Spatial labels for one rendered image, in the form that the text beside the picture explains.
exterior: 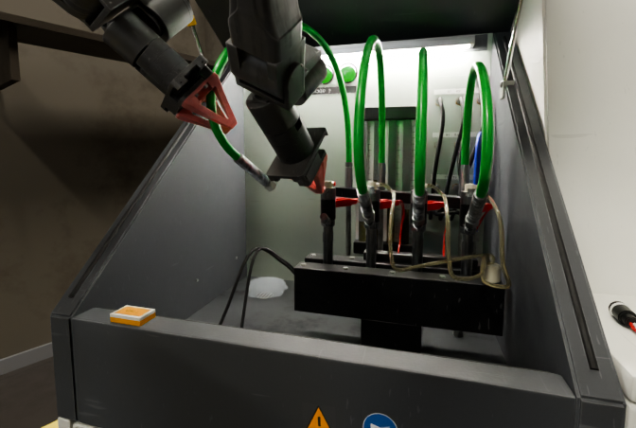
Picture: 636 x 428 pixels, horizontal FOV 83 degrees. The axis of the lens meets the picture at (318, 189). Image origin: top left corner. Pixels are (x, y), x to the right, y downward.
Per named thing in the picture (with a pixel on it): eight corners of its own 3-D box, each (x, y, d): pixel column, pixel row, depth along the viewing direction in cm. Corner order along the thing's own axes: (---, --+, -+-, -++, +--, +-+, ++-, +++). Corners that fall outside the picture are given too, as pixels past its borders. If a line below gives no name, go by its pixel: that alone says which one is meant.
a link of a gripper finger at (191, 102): (238, 120, 60) (192, 79, 57) (253, 106, 54) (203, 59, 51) (212, 149, 58) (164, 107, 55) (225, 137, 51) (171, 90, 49)
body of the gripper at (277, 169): (330, 135, 57) (313, 97, 52) (307, 185, 51) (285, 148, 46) (295, 136, 60) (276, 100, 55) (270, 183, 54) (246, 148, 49)
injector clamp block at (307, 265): (293, 347, 65) (293, 266, 64) (309, 323, 75) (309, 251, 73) (501, 380, 56) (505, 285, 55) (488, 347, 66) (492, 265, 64)
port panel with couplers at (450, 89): (425, 208, 85) (429, 74, 82) (425, 206, 89) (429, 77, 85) (485, 210, 82) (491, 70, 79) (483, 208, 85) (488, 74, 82)
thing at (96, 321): (77, 422, 52) (69, 317, 51) (102, 402, 57) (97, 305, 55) (566, 548, 36) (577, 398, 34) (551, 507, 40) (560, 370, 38)
